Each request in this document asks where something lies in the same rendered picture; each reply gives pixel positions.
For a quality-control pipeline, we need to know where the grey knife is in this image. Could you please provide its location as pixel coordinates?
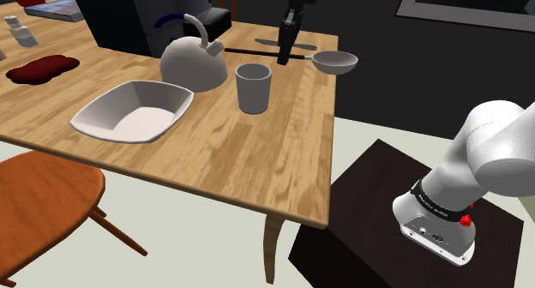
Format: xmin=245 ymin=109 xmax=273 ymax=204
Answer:
xmin=254 ymin=38 xmax=319 ymax=52

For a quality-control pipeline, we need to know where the grey cup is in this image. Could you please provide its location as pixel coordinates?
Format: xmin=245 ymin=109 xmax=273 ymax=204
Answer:
xmin=234 ymin=63 xmax=274 ymax=116

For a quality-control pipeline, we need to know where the brown wooden chair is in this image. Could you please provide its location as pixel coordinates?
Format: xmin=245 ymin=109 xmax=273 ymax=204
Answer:
xmin=207 ymin=0 xmax=238 ymax=22

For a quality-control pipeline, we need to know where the white kettle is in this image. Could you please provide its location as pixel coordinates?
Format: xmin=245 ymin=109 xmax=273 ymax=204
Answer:
xmin=159 ymin=13 xmax=230 ymax=94

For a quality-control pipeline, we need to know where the light wooden table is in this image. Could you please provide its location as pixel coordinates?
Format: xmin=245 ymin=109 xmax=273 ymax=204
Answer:
xmin=0 ymin=0 xmax=340 ymax=285

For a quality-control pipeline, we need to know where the white angular bowl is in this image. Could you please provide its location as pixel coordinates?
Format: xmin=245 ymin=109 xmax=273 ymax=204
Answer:
xmin=69 ymin=80 xmax=195 ymax=145

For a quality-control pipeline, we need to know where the large black appliance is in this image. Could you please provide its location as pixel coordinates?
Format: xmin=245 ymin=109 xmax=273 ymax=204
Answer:
xmin=68 ymin=0 xmax=233 ymax=60

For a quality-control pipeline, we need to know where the dark robot stand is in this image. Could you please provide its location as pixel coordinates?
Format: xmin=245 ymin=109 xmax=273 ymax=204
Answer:
xmin=288 ymin=138 xmax=526 ymax=288

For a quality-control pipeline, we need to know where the colourful book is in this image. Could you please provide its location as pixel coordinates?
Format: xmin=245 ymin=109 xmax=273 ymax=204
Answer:
xmin=23 ymin=0 xmax=87 ymax=24

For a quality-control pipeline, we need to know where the dark red cloth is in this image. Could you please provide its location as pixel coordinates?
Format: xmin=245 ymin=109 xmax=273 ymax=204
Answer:
xmin=5 ymin=54 xmax=81 ymax=87

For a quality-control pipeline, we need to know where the small white bottle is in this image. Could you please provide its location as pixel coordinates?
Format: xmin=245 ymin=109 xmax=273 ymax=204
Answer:
xmin=3 ymin=15 xmax=39 ymax=49

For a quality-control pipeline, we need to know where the orange wooden chair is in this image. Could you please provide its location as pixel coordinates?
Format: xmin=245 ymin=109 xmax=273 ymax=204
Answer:
xmin=0 ymin=150 xmax=148 ymax=288

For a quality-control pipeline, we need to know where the grey ladle with black handle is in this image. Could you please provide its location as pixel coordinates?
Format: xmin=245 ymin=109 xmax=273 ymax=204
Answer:
xmin=224 ymin=46 xmax=359 ymax=76

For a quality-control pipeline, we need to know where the grey framed wall picture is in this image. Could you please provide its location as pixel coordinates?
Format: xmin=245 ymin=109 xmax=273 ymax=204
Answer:
xmin=394 ymin=0 xmax=535 ymax=33

